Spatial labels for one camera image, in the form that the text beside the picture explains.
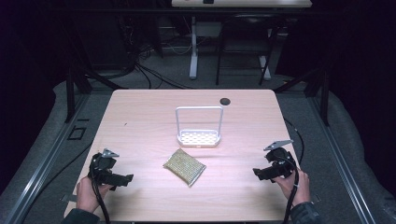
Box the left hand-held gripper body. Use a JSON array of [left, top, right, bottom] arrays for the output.
[[88, 147, 120, 187]]

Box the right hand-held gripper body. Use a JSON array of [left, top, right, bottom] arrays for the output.
[[263, 139, 297, 179]]

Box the person's left hand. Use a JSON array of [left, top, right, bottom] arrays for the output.
[[76, 175, 113, 215]]

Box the person's right hand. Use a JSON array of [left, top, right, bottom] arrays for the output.
[[271, 167, 312, 208]]

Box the gold scouring sponge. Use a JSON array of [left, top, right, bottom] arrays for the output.
[[163, 147, 207, 188]]

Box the white sponge holder rack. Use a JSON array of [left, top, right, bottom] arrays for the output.
[[175, 105, 224, 148]]

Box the black chair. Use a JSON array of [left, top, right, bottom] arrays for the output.
[[215, 12, 283, 87]]

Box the light background desk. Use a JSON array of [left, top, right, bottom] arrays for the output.
[[170, 0, 313, 80]]

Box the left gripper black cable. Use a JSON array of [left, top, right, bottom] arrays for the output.
[[89, 161, 111, 224]]

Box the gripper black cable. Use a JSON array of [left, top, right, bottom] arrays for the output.
[[274, 154, 301, 224], [89, 161, 111, 224]]

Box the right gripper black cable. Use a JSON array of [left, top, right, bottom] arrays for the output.
[[274, 154, 301, 224]]

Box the thin black cable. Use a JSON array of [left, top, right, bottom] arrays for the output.
[[282, 117, 305, 166]]

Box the black floor cable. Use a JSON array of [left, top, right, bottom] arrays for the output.
[[21, 141, 94, 224]]

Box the aluminium floor rail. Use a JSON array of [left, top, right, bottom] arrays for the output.
[[306, 94, 377, 224], [3, 92, 92, 224]]

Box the black metal frame stand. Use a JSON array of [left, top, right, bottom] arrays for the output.
[[64, 29, 129, 124], [273, 66, 331, 127]]

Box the bundle of black floor cables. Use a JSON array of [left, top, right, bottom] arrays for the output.
[[102, 18, 195, 91]]

